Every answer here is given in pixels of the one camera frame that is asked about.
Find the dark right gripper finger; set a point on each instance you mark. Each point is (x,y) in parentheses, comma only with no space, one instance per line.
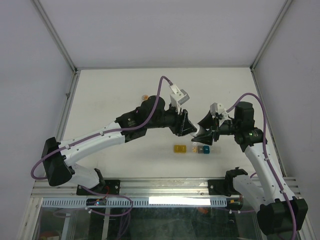
(207,121)
(205,138)

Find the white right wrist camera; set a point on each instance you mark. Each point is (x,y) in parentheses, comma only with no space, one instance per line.
(217,110)

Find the clear glass jar gold lid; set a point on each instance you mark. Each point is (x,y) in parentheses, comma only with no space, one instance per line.
(145,97)

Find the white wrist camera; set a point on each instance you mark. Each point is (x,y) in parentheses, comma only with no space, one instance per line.
(178,97)
(217,110)

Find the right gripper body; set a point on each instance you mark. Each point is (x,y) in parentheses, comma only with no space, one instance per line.
(215,129)

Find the white slotted cable duct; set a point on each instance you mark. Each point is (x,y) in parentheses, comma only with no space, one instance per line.
(137,202)

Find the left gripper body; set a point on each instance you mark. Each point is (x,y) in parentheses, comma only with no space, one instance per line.
(175,118)

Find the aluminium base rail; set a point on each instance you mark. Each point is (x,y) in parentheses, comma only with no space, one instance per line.
(138,187)

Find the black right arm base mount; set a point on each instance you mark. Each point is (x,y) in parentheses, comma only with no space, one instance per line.
(228,187)

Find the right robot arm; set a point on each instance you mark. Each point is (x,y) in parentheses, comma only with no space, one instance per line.
(277,208)

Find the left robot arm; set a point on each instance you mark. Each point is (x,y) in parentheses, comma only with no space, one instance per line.
(60,158)

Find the white pill bottle blue label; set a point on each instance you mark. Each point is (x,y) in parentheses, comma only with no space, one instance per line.
(199,131)

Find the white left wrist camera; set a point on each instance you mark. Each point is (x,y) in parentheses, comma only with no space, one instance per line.
(178,97)

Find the weekly pill organizer strip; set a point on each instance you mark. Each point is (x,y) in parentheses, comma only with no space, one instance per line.
(201,149)

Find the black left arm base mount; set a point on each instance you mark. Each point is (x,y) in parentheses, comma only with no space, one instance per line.
(98,187)

